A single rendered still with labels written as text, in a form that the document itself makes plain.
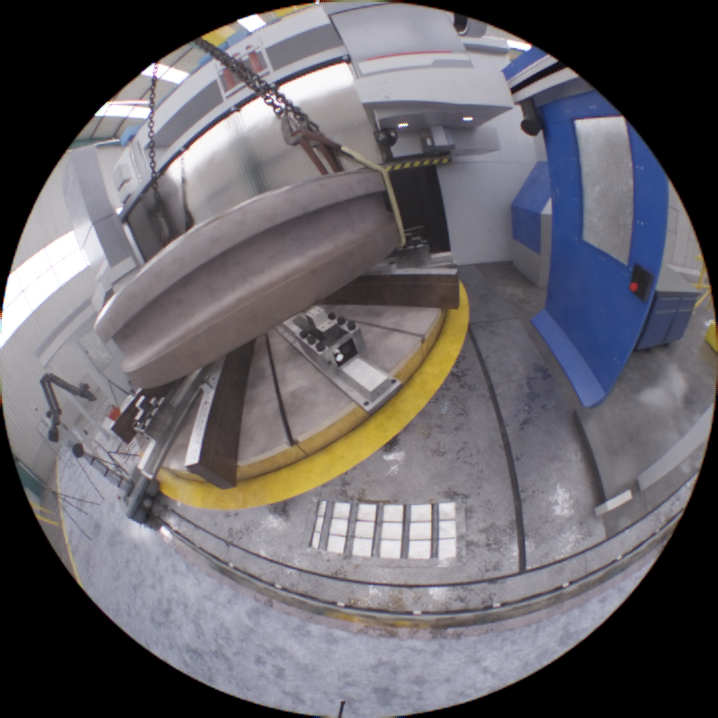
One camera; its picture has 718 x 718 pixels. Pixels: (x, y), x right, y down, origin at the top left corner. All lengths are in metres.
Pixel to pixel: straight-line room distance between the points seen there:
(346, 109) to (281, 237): 2.89
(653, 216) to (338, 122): 3.85
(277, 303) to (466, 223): 3.36
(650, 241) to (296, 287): 2.37
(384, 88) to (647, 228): 1.98
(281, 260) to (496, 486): 2.15
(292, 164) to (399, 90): 2.53
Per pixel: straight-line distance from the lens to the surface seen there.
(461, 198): 4.13
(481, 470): 1.64
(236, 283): 1.79
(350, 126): 4.10
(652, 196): 1.75
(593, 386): 2.22
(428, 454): 1.67
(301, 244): 1.87
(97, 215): 6.40
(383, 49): 2.95
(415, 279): 2.29
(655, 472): 2.08
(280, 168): 4.33
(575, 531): 1.78
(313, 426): 1.63
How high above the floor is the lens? 1.52
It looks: 39 degrees down
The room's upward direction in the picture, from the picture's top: 21 degrees counter-clockwise
